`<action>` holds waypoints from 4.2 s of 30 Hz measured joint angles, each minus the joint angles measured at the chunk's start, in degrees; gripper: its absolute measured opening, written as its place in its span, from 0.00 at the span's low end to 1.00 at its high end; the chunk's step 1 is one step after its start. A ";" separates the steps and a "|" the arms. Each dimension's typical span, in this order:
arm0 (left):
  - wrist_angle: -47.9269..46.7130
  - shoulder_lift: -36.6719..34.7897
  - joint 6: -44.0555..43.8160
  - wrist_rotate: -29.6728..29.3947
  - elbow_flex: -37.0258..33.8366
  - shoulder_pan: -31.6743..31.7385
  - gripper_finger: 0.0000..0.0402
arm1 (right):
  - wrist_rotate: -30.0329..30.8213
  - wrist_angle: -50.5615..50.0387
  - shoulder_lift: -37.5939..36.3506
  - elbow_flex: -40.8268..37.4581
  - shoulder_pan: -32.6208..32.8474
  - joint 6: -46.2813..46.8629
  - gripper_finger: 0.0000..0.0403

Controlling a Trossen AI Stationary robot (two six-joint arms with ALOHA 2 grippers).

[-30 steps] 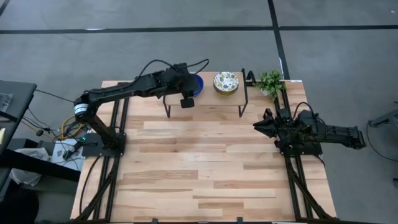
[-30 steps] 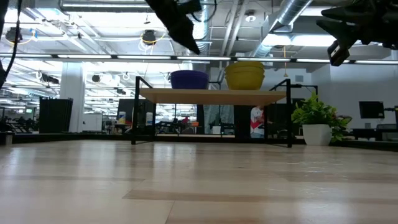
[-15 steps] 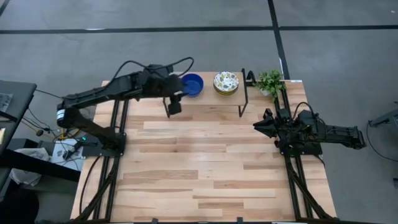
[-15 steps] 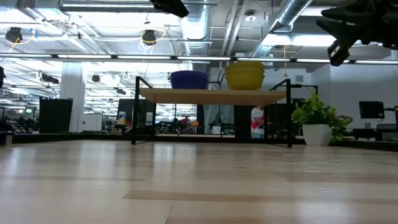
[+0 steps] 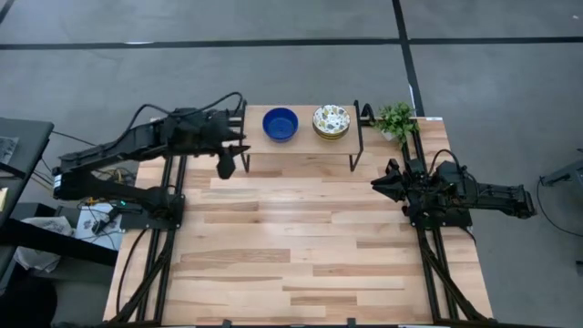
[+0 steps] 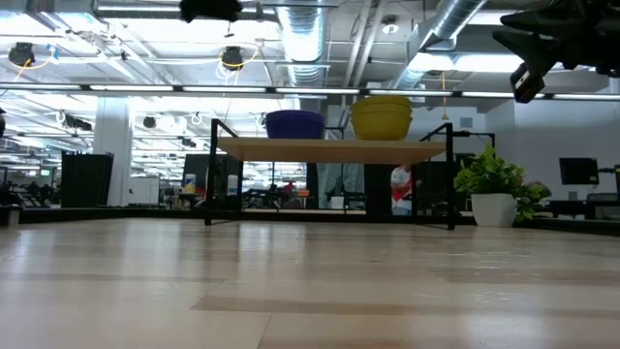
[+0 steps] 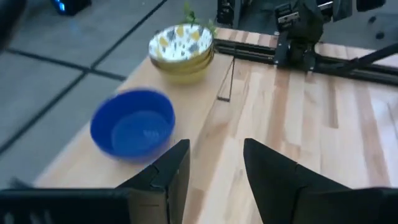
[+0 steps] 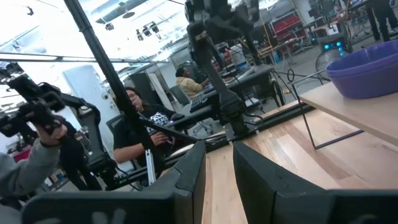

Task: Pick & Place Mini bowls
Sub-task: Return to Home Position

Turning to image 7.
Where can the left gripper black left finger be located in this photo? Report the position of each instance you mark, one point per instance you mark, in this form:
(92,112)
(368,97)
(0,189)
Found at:
(168,180)

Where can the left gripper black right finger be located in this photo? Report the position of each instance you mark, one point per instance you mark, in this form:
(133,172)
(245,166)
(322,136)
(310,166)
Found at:
(273,186)

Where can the violet-blue plastic mini bowl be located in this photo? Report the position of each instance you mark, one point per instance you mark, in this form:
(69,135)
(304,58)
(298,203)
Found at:
(136,133)

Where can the yellow mini bowl speckled inside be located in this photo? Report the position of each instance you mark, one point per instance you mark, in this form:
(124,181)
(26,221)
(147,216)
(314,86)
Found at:
(189,71)
(180,43)
(186,79)

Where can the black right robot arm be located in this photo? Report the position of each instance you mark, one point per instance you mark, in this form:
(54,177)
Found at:
(303,28)

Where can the light wooden shelf board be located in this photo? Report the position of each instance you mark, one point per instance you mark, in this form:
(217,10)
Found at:
(192,102)

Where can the green leafy plant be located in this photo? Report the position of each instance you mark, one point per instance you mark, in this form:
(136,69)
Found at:
(190,17)

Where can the black box with blue light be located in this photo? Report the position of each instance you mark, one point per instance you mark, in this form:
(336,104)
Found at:
(74,6)

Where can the black diagonal frame strut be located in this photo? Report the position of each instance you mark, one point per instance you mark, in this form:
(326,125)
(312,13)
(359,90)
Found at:
(373,56)

